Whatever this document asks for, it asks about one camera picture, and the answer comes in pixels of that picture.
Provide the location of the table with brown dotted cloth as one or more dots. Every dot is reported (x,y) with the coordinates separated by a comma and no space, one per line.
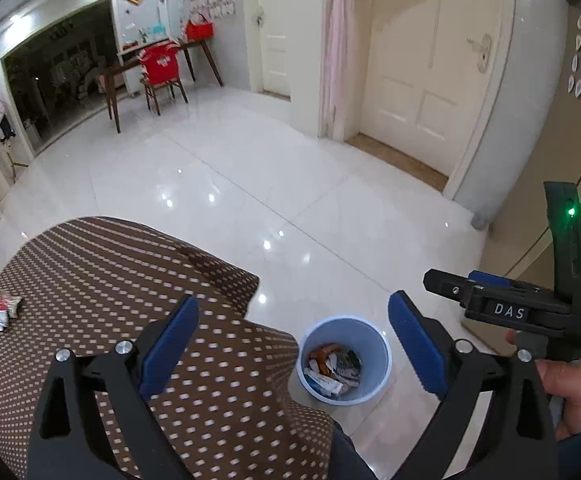
(120,280)

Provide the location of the wooden desk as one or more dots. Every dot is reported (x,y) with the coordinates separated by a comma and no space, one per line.
(120,67)

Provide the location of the grey door stopper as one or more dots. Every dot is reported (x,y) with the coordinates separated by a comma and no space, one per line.
(480,222)

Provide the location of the red bag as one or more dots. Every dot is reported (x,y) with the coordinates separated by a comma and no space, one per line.
(199,30)

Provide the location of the white door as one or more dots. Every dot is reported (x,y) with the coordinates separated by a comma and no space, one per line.
(273,50)

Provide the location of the green packet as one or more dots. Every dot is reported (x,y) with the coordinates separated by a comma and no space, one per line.
(350,362)

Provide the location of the dark glass sliding door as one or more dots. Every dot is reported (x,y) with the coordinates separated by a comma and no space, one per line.
(55,75)

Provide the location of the small red and white wrapper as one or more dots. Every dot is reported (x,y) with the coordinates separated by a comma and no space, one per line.
(8,310)

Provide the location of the light blue waste bin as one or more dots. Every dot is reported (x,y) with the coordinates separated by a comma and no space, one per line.
(370,332)

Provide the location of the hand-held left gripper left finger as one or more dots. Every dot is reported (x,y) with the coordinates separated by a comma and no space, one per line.
(170,345)

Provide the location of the pink curtain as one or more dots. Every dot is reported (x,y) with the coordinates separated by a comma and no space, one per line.
(333,60)

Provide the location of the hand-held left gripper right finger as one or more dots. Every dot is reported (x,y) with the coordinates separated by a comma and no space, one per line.
(418,345)

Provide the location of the person's leg in jeans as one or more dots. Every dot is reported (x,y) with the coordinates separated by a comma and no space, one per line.
(353,457)

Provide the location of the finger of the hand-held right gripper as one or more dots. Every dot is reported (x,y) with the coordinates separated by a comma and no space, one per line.
(445,287)
(493,279)

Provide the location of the cream panel door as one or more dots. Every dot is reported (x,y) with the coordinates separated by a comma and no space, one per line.
(410,70)

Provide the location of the chair with red cover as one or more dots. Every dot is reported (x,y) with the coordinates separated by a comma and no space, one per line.
(161,67)

